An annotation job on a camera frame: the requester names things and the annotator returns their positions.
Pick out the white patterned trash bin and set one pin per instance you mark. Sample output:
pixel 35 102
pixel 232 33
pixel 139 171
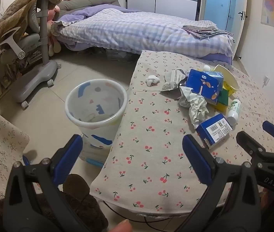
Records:
pixel 96 107

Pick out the operator thumb left hand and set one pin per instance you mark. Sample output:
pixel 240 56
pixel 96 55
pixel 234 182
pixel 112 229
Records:
pixel 124 226

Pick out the brown fluffy blanket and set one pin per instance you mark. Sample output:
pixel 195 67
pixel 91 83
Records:
pixel 16 15

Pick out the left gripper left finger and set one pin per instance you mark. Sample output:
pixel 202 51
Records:
pixel 21 209

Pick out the brown slipper foot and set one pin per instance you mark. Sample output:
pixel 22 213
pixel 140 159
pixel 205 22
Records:
pixel 77 194

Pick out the folded striped cloth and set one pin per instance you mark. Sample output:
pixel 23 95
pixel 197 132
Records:
pixel 204 32

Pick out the yellow snack bag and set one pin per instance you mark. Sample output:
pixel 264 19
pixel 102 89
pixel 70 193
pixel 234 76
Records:
pixel 230 87

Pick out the white green small bottle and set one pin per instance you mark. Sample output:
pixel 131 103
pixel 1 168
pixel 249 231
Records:
pixel 233 113

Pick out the grey bed headboard cushion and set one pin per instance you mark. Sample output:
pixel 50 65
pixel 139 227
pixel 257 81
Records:
pixel 67 7

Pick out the white paper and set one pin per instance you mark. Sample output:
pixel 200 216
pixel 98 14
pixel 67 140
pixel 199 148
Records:
pixel 196 104

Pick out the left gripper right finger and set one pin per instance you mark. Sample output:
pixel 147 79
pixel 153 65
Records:
pixel 231 200

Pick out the operator right hand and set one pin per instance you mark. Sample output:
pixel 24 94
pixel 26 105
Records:
pixel 267 199

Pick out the clear plastic storage box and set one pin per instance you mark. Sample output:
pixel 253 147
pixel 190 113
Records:
pixel 93 155

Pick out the wall socket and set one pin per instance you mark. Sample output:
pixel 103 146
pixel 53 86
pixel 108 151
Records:
pixel 265 81

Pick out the small blue barcode box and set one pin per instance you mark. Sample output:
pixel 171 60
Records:
pixel 213 130

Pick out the plaid purple duvet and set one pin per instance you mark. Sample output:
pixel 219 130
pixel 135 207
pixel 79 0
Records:
pixel 113 27

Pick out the dark blue almond carton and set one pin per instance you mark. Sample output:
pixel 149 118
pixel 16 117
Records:
pixel 207 84

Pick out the grey ergonomic chair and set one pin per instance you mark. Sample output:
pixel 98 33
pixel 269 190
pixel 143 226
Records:
pixel 31 49

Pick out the green yellow scrub sponge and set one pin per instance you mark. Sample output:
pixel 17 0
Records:
pixel 222 101

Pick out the silver torn wrapper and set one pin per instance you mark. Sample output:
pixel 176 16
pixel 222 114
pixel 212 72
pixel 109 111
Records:
pixel 174 79

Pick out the purple bed sheet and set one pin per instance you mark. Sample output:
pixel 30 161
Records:
pixel 217 57

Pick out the blue door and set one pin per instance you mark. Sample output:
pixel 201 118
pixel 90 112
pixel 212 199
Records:
pixel 228 15

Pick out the pink plush toy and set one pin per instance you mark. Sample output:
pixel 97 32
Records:
pixel 53 44

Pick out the small white tissue ball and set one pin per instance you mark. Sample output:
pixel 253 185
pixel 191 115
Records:
pixel 152 80

